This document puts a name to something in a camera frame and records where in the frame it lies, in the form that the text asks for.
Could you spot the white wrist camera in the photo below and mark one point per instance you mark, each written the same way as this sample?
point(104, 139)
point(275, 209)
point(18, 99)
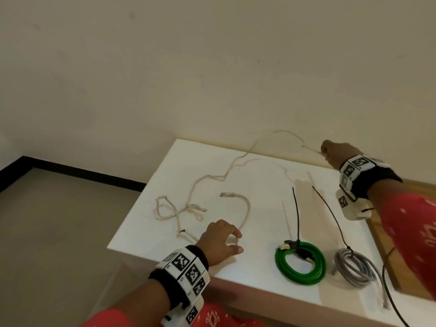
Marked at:
point(185, 315)

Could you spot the white marker cube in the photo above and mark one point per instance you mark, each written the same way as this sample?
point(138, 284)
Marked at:
point(354, 209)

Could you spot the black baseboard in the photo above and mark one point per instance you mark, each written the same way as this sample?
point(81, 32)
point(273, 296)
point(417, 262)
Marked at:
point(85, 175)

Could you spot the person's left hand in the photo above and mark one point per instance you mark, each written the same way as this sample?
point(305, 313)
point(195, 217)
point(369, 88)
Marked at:
point(214, 241)

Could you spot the black wristband with marker tags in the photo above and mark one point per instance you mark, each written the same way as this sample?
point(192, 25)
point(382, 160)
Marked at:
point(371, 177)
point(184, 269)

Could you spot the person's right hand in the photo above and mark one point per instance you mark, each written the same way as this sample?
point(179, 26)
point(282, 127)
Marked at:
point(337, 153)

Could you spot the person's left forearm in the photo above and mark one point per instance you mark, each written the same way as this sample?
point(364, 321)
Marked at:
point(136, 306)

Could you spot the person's right forearm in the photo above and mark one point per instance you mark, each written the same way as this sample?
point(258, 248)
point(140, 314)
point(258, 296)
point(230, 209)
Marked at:
point(405, 224)

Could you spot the white low table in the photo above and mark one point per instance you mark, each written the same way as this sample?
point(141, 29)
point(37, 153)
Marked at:
point(163, 160)

